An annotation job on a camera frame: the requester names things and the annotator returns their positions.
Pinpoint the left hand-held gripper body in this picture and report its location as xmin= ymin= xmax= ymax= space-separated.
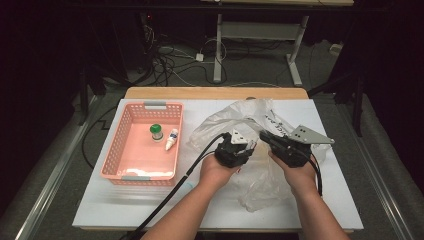
xmin=214 ymin=129 xmax=250 ymax=169

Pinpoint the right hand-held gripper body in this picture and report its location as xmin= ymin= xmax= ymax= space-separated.
xmin=274 ymin=124 xmax=335 ymax=168

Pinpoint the clear plastic bag smiley print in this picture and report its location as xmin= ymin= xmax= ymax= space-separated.
xmin=188 ymin=98 xmax=332 ymax=213

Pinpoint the white dropper bottle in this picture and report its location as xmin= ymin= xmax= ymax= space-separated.
xmin=165 ymin=128 xmax=180 ymax=152

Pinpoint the small green-capped bottle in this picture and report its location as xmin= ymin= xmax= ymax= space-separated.
xmin=149 ymin=123 xmax=165 ymax=143

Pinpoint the pink plastic basket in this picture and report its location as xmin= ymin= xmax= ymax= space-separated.
xmin=100 ymin=100 xmax=185 ymax=186

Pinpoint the person's left hand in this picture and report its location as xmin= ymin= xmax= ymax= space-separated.
xmin=199 ymin=153 xmax=242 ymax=192

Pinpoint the person's right hand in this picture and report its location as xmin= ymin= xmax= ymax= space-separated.
xmin=268 ymin=149 xmax=318 ymax=197

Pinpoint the black metal stand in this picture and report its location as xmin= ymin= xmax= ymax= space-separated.
xmin=308 ymin=64 xmax=365 ymax=138
xmin=77 ymin=61 xmax=108 ymax=127

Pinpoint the white power strip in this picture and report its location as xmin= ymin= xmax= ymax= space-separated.
xmin=329 ymin=43 xmax=344 ymax=57

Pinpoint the white table board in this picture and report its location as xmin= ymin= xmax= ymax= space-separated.
xmin=72 ymin=98 xmax=364 ymax=231

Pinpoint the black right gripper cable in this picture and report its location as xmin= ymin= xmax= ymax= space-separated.
xmin=308 ymin=155 xmax=324 ymax=198

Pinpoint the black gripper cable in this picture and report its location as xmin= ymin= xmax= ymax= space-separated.
xmin=126 ymin=132 xmax=232 ymax=240
xmin=308 ymin=155 xmax=324 ymax=198

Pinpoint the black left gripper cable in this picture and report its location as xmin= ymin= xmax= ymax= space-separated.
xmin=126 ymin=132 xmax=232 ymax=240

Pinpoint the metal floor rail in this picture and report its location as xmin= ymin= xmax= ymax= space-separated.
xmin=344 ymin=131 xmax=416 ymax=240
xmin=14 ymin=95 xmax=102 ymax=240

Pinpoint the white metal frame desk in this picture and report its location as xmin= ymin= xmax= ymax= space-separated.
xmin=199 ymin=0 xmax=355 ymax=87

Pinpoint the tangle of floor cables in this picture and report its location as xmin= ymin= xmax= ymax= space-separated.
xmin=139 ymin=13 xmax=231 ymax=88

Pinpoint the black floor cable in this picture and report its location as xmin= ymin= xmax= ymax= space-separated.
xmin=81 ymin=105 xmax=118 ymax=170

